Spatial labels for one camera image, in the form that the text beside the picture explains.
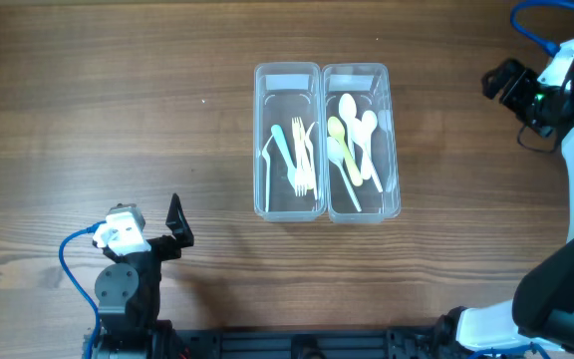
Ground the white fork angled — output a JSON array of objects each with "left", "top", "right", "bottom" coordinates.
[{"left": 261, "top": 136, "right": 273, "bottom": 212}]

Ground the white fork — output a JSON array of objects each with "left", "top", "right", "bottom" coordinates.
[
  {"left": 305, "top": 122, "right": 319, "bottom": 200},
  {"left": 292, "top": 117, "right": 308, "bottom": 196}
]

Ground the light blue plastic fork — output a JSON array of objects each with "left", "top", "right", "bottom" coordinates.
[{"left": 271, "top": 125, "right": 297, "bottom": 189}]

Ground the yellow plastic fork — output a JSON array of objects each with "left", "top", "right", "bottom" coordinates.
[{"left": 292, "top": 117, "right": 314, "bottom": 196}]

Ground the white spoon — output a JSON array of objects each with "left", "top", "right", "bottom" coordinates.
[
  {"left": 361, "top": 110, "right": 378, "bottom": 180},
  {"left": 327, "top": 137, "right": 362, "bottom": 212},
  {"left": 351, "top": 118, "right": 383, "bottom": 192},
  {"left": 339, "top": 93, "right": 357, "bottom": 157}
]

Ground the yellow plastic spoon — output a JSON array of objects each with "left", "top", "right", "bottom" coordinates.
[{"left": 327, "top": 117, "right": 363, "bottom": 186}]

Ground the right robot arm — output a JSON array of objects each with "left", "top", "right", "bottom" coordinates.
[{"left": 454, "top": 39, "right": 574, "bottom": 358}]

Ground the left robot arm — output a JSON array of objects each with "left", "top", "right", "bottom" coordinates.
[{"left": 84, "top": 194, "right": 194, "bottom": 358}]

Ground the left clear plastic container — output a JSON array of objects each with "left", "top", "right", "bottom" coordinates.
[{"left": 253, "top": 62, "right": 328, "bottom": 222}]

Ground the clear plastic container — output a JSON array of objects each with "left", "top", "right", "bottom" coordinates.
[
  {"left": 323, "top": 63, "right": 402, "bottom": 223},
  {"left": 253, "top": 62, "right": 328, "bottom": 222}
]

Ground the right clear plastic container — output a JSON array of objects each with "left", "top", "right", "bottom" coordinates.
[{"left": 323, "top": 63, "right": 402, "bottom": 223}]

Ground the left blue cable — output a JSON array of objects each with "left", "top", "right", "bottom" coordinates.
[{"left": 58, "top": 221, "right": 107, "bottom": 359}]

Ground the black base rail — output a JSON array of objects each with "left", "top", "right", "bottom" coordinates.
[{"left": 82, "top": 326, "right": 472, "bottom": 359}]

